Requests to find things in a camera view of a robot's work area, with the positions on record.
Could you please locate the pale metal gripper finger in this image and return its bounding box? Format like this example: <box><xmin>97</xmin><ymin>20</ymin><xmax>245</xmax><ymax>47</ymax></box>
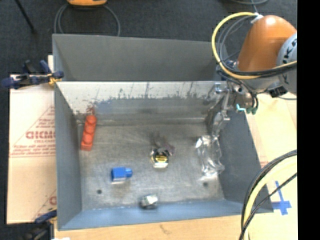
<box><xmin>211</xmin><ymin>112</ymin><xmax>222</xmax><ymax>137</ymax></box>
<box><xmin>219</xmin><ymin>110</ymin><xmax>231</xmax><ymax>130</ymax></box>

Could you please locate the clear plastic bottle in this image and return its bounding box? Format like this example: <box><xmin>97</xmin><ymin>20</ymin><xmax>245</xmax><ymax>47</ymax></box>
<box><xmin>194</xmin><ymin>134</ymin><xmax>226</xmax><ymax>183</ymax></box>

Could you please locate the grey metal bin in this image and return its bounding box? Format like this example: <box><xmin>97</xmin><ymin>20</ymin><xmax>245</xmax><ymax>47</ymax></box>
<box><xmin>51</xmin><ymin>33</ymin><xmax>275</xmax><ymax>231</ymax></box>

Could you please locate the small grey-green crumpled object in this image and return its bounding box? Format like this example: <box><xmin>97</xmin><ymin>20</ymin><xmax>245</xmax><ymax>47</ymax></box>
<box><xmin>139</xmin><ymin>194</ymin><xmax>159</xmax><ymax>210</ymax></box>

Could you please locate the blue plastic cylinder piece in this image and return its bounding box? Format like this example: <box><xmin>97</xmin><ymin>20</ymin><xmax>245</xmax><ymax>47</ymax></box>
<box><xmin>110</xmin><ymin>166</ymin><xmax>134</xmax><ymax>184</ymax></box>

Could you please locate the orange-red studded toy block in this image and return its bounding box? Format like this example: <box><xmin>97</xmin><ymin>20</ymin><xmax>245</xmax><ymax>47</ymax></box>
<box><xmin>80</xmin><ymin>114</ymin><xmax>98</xmax><ymax>151</ymax></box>

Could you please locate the cardboard board with red print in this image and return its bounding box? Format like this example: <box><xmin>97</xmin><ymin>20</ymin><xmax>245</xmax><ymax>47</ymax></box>
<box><xmin>5</xmin><ymin>83</ymin><xmax>58</xmax><ymax>225</ymax></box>

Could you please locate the black cylinder on white bracket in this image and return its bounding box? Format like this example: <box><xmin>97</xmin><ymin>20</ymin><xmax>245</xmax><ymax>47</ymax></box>
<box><xmin>269</xmin><ymin>84</ymin><xmax>289</xmax><ymax>99</ymax></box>

